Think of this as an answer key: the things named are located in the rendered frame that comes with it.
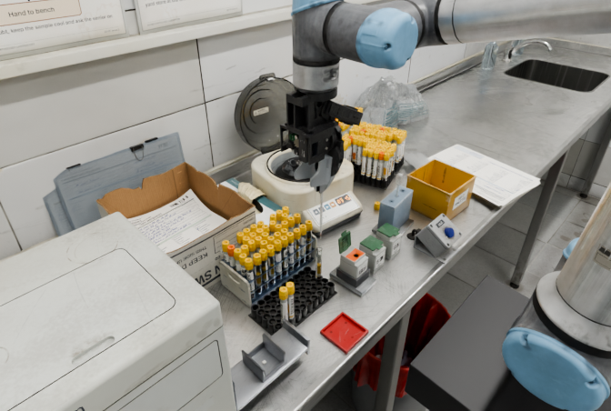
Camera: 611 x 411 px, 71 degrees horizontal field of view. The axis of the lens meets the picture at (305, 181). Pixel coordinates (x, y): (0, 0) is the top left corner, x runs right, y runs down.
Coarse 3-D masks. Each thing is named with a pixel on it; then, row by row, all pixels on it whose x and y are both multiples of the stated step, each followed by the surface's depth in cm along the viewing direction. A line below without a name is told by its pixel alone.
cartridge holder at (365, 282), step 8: (336, 272) 95; (344, 272) 94; (368, 272) 95; (336, 280) 96; (344, 280) 95; (352, 280) 93; (360, 280) 93; (368, 280) 95; (352, 288) 94; (360, 288) 93; (368, 288) 94
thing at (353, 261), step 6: (348, 252) 93; (354, 252) 93; (360, 252) 93; (342, 258) 93; (348, 258) 92; (354, 258) 92; (360, 258) 92; (366, 258) 93; (342, 264) 94; (348, 264) 92; (354, 264) 91; (360, 264) 91; (366, 264) 94; (348, 270) 93; (354, 270) 92; (360, 270) 92; (354, 276) 93
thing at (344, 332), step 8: (336, 320) 87; (344, 320) 87; (352, 320) 86; (328, 328) 85; (336, 328) 85; (344, 328) 85; (352, 328) 85; (360, 328) 85; (328, 336) 83; (336, 336) 84; (344, 336) 84; (352, 336) 84; (360, 336) 83; (336, 344) 82; (344, 344) 82; (352, 344) 82; (344, 352) 81
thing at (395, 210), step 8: (392, 192) 109; (400, 192) 109; (408, 192) 109; (384, 200) 106; (392, 200) 106; (400, 200) 106; (408, 200) 110; (384, 208) 105; (392, 208) 104; (400, 208) 107; (408, 208) 112; (384, 216) 107; (392, 216) 105; (400, 216) 109; (408, 216) 114; (384, 224) 108; (392, 224) 106; (400, 224) 111; (408, 224) 113; (400, 232) 110
